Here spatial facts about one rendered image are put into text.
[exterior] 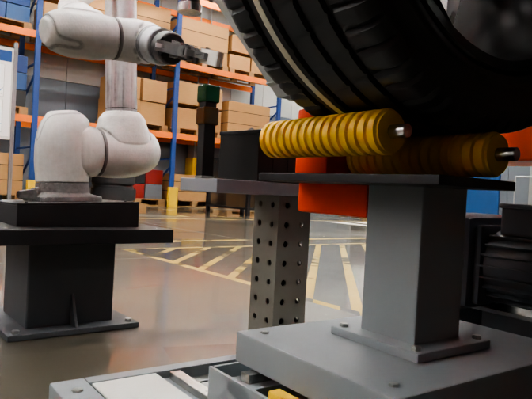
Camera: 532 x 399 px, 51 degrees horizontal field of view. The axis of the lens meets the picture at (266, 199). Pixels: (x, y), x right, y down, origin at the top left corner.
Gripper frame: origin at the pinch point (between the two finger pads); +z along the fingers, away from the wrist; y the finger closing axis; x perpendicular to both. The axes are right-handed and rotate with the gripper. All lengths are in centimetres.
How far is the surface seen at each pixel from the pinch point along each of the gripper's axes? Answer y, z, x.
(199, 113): 2.8, -4.2, 12.4
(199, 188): 3.1, 1.0, 28.1
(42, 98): 306, -1018, 144
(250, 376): -18, 52, 40
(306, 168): -2.2, 37.4, 13.8
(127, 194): 309, -613, 212
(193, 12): -11.1, 8.2, -7.1
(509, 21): 22, 50, -16
